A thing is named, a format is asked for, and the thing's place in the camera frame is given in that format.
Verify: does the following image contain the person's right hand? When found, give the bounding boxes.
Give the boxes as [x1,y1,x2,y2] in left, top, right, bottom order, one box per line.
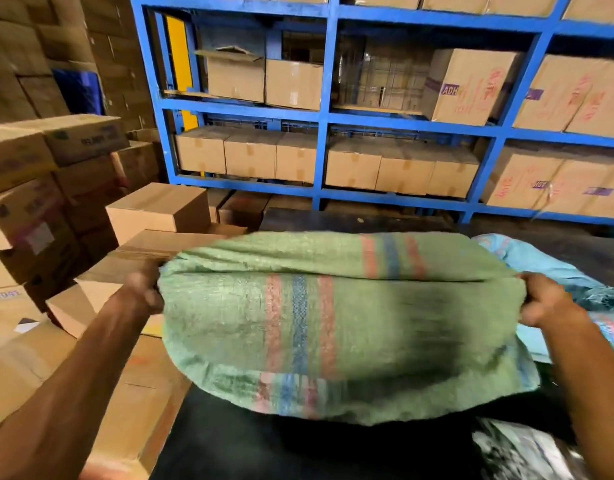
[516,272,590,329]

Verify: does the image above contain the person's left hand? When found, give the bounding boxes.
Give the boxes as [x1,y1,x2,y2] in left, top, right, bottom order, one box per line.
[121,264,165,315]

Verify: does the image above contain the blue woven sack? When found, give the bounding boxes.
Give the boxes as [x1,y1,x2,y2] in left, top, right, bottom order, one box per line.
[472,233,614,363]

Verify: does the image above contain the green woven sack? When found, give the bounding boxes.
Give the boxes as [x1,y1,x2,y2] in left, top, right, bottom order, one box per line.
[157,230,542,427]

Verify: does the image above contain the person's left forearm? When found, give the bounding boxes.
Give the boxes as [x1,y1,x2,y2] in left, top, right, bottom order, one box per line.
[0,294,163,480]

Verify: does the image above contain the person's right forearm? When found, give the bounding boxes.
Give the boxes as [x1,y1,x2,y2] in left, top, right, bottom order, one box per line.
[539,309,614,480]

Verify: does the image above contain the pile of brown cardboard boxes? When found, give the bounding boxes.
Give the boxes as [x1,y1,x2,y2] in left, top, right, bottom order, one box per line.
[0,0,247,480]

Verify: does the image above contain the rows of red printed boxes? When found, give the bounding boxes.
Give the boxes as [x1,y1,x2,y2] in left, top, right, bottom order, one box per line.
[269,0,614,221]

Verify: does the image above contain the blue metal shelf rack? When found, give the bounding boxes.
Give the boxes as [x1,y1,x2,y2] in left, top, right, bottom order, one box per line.
[129,0,614,225]

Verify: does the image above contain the flat cardboard sheet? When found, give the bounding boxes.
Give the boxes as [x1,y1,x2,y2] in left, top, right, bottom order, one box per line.
[332,104,428,115]

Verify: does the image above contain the yellow vertical post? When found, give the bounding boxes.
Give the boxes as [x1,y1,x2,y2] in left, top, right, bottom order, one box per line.
[165,14,200,131]

